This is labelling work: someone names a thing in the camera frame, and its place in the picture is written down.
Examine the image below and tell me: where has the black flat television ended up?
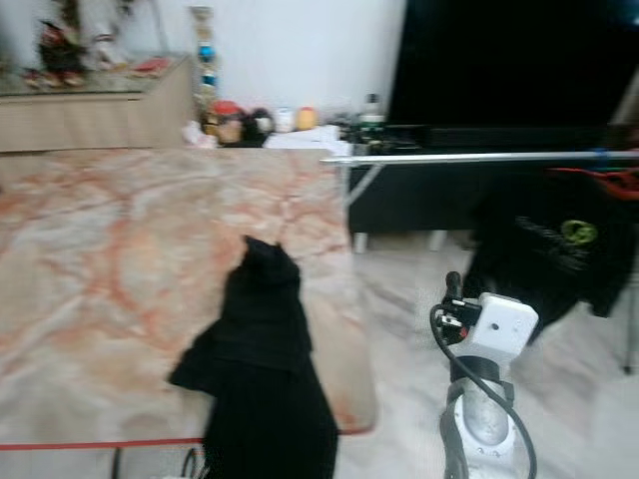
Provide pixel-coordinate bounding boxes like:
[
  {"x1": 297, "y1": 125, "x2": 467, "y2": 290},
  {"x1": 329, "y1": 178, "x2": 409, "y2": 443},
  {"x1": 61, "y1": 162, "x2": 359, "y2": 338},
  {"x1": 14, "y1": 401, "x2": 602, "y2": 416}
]
[{"x1": 387, "y1": 0, "x2": 639, "y2": 129}]

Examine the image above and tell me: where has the silver metal clothes rack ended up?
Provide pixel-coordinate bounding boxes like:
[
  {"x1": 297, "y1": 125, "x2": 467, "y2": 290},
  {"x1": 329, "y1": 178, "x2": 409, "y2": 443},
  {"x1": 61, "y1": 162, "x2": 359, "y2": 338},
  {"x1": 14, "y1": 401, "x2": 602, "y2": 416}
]
[{"x1": 321, "y1": 150, "x2": 639, "y2": 250}]

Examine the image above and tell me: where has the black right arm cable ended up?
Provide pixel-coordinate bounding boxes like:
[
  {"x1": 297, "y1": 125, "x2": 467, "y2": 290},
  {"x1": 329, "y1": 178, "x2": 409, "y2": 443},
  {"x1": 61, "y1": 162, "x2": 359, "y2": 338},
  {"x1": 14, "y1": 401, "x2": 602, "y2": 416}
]
[{"x1": 429, "y1": 304, "x2": 540, "y2": 479}]

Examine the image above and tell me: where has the black soundbar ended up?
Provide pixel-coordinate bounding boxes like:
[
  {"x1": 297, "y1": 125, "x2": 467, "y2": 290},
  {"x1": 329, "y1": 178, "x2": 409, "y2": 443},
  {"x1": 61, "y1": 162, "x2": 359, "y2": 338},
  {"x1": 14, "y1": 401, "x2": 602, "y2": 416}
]
[{"x1": 424, "y1": 125, "x2": 610, "y2": 151}]

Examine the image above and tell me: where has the light wooden sideboard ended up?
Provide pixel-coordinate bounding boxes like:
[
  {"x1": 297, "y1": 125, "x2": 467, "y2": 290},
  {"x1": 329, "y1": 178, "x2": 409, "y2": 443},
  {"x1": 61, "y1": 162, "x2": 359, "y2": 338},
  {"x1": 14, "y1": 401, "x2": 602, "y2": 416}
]
[{"x1": 0, "y1": 55, "x2": 199, "y2": 153}]

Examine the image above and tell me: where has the dark bronze incense burner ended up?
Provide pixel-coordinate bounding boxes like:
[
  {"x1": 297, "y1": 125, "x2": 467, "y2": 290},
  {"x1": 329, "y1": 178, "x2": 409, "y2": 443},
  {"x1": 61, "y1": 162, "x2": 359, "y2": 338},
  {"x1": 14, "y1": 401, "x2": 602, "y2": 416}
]
[{"x1": 38, "y1": 18, "x2": 89, "y2": 86}]

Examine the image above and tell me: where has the black T-shirt green logo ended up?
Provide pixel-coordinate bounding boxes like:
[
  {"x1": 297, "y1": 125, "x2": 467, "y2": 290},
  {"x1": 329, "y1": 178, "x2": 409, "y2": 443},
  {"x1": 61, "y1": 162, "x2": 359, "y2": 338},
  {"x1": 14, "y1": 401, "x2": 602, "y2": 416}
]
[{"x1": 459, "y1": 170, "x2": 639, "y2": 320}]

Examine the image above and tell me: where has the red-lidded glass jar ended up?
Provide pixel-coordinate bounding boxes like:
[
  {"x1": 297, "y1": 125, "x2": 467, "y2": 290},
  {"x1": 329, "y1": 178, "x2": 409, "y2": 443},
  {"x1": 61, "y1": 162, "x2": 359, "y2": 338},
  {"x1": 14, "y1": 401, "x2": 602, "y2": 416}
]
[{"x1": 215, "y1": 100, "x2": 246, "y2": 148}]

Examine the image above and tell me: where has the black TV console cabinet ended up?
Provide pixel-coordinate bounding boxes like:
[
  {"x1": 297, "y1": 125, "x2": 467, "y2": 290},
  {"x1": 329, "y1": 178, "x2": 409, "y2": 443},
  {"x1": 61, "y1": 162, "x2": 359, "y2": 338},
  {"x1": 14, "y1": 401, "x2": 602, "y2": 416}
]
[{"x1": 344, "y1": 125, "x2": 639, "y2": 236}]

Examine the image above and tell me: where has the red envelope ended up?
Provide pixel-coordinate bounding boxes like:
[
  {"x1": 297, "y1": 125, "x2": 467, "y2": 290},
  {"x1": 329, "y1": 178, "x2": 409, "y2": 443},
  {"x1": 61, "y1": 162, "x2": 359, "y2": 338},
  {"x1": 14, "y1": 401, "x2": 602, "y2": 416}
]
[{"x1": 135, "y1": 57, "x2": 176, "y2": 76}]

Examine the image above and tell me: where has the stack of white papers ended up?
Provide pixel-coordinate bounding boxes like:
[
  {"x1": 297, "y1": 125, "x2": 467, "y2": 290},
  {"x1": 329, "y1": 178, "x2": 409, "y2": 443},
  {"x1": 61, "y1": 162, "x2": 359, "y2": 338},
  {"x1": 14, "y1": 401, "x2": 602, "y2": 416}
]
[{"x1": 265, "y1": 128, "x2": 350, "y2": 153}]

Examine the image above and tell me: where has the plain black garment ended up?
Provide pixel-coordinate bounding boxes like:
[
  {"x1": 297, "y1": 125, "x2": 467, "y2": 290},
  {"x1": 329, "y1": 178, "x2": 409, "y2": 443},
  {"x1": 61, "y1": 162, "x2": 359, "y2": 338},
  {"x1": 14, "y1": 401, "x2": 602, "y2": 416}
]
[{"x1": 168, "y1": 236, "x2": 340, "y2": 479}]

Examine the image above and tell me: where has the white round plush toy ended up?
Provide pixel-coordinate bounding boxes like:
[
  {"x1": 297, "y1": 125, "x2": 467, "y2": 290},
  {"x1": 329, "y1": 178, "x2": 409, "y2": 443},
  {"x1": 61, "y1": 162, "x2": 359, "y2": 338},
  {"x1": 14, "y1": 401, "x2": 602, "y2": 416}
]
[{"x1": 273, "y1": 107, "x2": 296, "y2": 134}]

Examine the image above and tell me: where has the white gold porcelain statue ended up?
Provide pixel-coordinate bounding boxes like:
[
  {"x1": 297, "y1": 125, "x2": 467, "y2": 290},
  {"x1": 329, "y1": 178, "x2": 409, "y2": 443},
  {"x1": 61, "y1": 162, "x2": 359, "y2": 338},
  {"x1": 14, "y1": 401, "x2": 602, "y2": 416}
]
[{"x1": 95, "y1": 32, "x2": 131, "y2": 71}]

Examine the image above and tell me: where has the blue gold trophy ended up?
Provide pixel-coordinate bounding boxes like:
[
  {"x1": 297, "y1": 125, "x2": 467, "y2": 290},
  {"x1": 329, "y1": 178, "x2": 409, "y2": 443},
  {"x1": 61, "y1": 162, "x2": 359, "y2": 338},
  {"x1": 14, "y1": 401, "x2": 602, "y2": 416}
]
[{"x1": 192, "y1": 5, "x2": 221, "y2": 116}]

